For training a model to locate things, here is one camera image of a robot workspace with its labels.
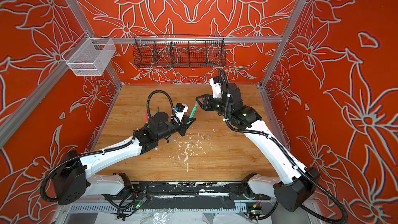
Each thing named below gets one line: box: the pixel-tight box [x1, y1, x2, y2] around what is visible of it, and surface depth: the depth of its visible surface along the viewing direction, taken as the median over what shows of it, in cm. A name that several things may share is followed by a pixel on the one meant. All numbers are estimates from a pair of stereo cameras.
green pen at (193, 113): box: [187, 106, 198, 124], surface depth 71 cm
